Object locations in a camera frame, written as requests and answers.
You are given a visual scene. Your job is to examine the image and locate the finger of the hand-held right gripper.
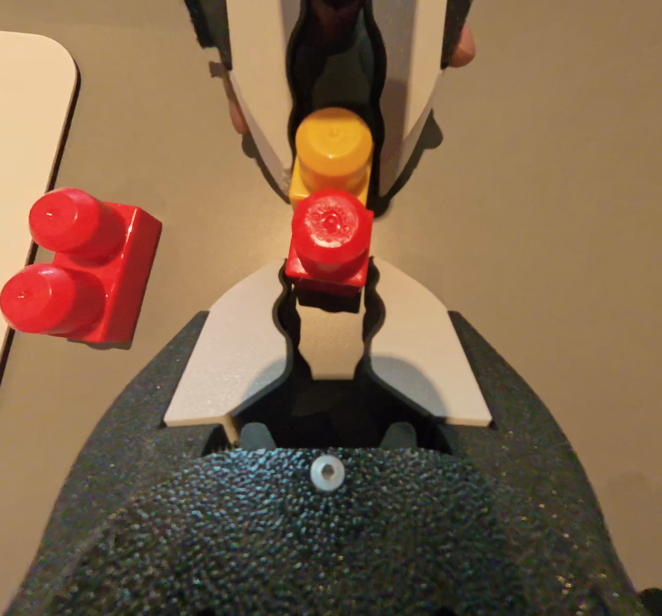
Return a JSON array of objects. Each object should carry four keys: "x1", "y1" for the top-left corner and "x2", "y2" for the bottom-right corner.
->
[
  {"x1": 370, "y1": 0, "x2": 454, "y2": 198},
  {"x1": 220, "y1": 0, "x2": 302, "y2": 204}
]

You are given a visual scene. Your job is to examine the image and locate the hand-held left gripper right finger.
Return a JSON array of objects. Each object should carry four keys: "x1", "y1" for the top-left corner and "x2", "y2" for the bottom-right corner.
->
[{"x1": 362, "y1": 257, "x2": 492, "y2": 427}]

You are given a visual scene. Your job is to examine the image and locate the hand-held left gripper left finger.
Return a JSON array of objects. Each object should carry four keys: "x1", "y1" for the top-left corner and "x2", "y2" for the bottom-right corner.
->
[{"x1": 164, "y1": 259, "x2": 297, "y2": 443}]

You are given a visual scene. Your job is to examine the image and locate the yellow single-stud mega block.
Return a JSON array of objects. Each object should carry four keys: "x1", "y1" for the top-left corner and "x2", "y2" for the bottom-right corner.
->
[{"x1": 290, "y1": 108, "x2": 374, "y2": 214}]

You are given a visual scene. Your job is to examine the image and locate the red single-stud mega block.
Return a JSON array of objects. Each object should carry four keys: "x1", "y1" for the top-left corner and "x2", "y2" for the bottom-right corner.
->
[{"x1": 284, "y1": 189, "x2": 374, "y2": 313}]

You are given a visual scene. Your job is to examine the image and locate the red two-stud mega block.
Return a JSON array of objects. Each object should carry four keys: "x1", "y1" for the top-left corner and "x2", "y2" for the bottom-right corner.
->
[{"x1": 0, "y1": 188, "x2": 162, "y2": 344}]

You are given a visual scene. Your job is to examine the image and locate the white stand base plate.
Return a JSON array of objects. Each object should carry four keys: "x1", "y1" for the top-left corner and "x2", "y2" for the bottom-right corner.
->
[{"x1": 0, "y1": 31, "x2": 81, "y2": 384}]

